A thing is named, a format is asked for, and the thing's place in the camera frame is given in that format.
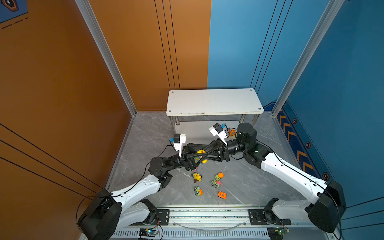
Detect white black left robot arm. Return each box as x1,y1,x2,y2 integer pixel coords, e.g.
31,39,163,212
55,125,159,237
76,141,230,240

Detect yellow pikachu toy figure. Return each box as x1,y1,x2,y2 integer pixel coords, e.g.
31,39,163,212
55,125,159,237
192,173,202,183

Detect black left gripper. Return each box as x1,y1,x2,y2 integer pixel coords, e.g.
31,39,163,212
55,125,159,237
165,145,205,175

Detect orange dragon toy figure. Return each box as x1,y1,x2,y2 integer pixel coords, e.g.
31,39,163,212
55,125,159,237
228,128,237,137

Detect green orange toy car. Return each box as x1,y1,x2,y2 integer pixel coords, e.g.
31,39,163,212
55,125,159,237
194,186,203,196

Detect white two-tier shelf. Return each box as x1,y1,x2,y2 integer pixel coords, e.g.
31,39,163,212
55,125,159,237
166,89,264,143

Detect right aluminium corner post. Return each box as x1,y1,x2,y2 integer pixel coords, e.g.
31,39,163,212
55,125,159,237
272,0,345,118

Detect left aluminium corner post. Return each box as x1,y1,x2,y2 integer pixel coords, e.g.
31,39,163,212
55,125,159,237
75,0,137,117

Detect right green circuit board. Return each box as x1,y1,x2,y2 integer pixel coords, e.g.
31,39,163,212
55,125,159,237
267,228,291,240

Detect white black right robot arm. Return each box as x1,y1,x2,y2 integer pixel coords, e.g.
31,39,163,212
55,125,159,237
184,123,347,233

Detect green circuit board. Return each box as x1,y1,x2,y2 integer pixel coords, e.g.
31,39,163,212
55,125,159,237
267,228,291,240
139,229,159,240

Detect aluminium corner post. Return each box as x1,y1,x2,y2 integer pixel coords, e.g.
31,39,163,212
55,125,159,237
272,0,345,118
75,0,137,117

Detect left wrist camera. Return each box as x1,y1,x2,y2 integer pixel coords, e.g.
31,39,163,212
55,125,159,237
170,134,187,157

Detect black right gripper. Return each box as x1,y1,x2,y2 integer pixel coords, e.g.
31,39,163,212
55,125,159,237
201,139,249,164

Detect orange green toy truck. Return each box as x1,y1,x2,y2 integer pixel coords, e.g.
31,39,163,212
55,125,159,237
215,173,224,181

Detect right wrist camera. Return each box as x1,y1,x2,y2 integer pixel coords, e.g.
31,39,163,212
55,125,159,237
209,123,228,146

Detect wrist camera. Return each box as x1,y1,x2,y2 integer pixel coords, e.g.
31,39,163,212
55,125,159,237
209,123,228,146
170,134,187,157

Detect green pink toy car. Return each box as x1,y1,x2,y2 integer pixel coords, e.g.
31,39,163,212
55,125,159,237
211,180,222,188

